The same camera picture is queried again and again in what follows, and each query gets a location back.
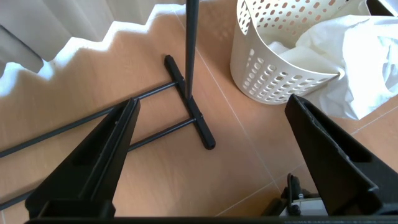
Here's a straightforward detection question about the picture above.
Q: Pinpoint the white garment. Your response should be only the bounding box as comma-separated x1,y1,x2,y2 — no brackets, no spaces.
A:
269,14,398,121

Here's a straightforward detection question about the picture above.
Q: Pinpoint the white laundry basket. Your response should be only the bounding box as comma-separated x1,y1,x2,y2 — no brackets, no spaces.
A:
229,0,368,105

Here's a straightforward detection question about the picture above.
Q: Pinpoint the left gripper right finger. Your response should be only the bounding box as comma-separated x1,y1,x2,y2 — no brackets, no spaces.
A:
284,94,398,216

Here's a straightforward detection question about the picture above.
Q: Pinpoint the black clothes rack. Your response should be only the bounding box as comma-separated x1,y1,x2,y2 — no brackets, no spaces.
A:
0,0,216,212

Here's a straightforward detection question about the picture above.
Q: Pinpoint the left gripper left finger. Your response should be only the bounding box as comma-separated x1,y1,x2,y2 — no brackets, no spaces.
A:
25,98,141,218

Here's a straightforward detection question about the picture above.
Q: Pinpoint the beige curtain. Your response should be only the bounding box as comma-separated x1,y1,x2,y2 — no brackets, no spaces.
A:
0,0,187,75

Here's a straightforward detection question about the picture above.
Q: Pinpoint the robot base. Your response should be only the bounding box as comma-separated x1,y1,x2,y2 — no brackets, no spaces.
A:
261,173,329,217

